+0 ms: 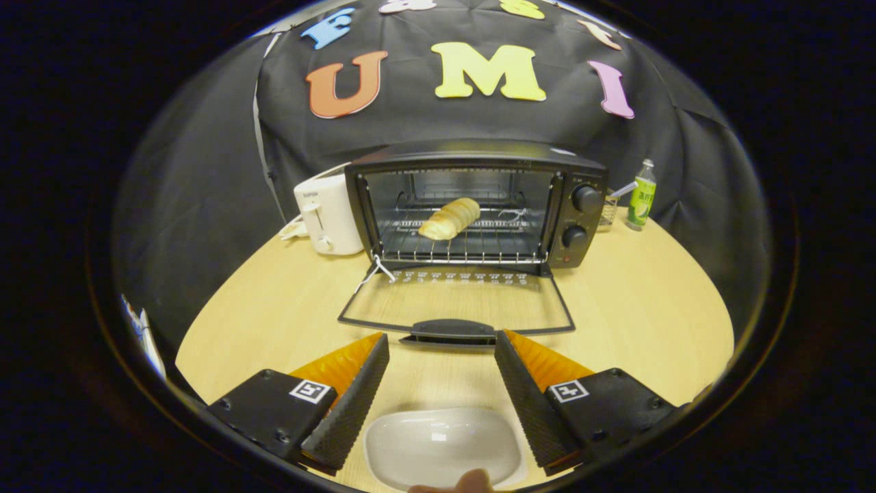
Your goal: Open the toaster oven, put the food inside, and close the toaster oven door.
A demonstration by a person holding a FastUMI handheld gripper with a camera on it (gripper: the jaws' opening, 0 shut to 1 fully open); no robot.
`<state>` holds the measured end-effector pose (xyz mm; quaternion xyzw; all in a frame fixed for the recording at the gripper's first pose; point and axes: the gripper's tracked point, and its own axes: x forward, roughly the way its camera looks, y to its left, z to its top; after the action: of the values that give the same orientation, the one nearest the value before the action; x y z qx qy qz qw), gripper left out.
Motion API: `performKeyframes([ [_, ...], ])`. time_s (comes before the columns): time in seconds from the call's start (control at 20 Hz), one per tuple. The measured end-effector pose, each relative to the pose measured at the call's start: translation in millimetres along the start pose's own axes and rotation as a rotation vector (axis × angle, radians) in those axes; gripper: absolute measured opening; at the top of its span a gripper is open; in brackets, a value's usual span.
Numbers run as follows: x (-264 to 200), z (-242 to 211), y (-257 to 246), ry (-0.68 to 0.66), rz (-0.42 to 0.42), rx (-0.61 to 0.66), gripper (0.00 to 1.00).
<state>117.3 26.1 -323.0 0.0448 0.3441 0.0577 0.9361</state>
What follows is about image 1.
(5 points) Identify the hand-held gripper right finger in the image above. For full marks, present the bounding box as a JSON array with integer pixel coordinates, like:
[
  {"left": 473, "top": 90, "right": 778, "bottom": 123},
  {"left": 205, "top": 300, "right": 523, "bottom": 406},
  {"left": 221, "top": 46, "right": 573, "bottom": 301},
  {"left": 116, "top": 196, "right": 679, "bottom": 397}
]
[{"left": 494, "top": 330, "right": 685, "bottom": 477}]

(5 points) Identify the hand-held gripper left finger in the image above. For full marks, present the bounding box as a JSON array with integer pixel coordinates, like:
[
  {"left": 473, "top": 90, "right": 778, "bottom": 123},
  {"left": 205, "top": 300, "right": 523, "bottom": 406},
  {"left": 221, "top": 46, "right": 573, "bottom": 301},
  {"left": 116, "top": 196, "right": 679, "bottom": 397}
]
[{"left": 209, "top": 333, "right": 391, "bottom": 471}]

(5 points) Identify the black toaster oven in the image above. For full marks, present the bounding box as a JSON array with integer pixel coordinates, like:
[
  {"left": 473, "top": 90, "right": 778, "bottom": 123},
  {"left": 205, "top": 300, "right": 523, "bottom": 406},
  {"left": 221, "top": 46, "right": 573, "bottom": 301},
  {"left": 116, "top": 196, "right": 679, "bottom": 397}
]
[{"left": 337, "top": 140, "right": 610, "bottom": 345}]

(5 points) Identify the golden bread roll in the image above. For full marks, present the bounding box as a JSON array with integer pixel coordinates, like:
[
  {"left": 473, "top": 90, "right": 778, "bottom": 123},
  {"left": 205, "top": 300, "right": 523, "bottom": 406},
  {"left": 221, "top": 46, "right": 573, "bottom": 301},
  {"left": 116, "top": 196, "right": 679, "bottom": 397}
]
[{"left": 418, "top": 198, "right": 481, "bottom": 241}]

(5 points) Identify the white pop-up toaster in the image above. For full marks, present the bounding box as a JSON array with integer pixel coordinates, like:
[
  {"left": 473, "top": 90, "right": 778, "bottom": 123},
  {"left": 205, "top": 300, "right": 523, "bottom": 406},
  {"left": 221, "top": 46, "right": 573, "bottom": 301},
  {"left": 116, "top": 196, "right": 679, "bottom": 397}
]
[{"left": 294, "top": 173, "right": 365, "bottom": 256}]

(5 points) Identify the white plate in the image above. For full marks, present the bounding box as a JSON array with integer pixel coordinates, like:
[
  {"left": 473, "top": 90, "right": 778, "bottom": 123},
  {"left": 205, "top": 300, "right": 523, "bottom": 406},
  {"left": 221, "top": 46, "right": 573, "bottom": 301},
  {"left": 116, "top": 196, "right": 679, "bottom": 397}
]
[{"left": 363, "top": 408, "right": 526, "bottom": 491}]

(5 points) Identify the white and blue object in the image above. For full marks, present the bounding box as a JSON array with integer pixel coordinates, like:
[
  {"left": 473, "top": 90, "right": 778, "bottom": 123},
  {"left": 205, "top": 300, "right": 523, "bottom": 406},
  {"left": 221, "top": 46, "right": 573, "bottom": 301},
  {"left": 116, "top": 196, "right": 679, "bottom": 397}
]
[{"left": 122, "top": 294, "right": 167, "bottom": 377}]

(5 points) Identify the green drink bottle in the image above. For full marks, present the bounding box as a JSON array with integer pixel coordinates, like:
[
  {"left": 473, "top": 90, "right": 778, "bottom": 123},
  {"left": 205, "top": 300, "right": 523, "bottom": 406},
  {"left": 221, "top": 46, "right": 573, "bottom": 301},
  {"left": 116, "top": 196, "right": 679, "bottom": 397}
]
[{"left": 626, "top": 159, "right": 657, "bottom": 231}]

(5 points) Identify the black backdrop cloth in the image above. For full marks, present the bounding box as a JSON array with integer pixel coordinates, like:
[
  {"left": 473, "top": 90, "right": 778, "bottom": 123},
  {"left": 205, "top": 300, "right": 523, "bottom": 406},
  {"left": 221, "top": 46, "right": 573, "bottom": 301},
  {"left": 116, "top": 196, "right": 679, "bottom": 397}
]
[{"left": 113, "top": 0, "right": 771, "bottom": 343}]

